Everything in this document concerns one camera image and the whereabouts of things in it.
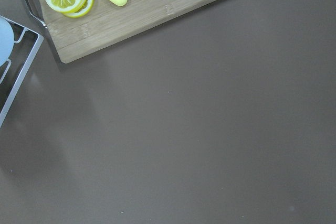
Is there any bamboo cutting board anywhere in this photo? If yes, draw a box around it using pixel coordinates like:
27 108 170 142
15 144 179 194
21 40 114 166
39 0 216 63

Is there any light blue cup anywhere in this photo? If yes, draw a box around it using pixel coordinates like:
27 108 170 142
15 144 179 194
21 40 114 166
0 17 14 66

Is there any white wire cup rack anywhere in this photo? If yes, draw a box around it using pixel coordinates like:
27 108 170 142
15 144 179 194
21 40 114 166
1 16 44 124

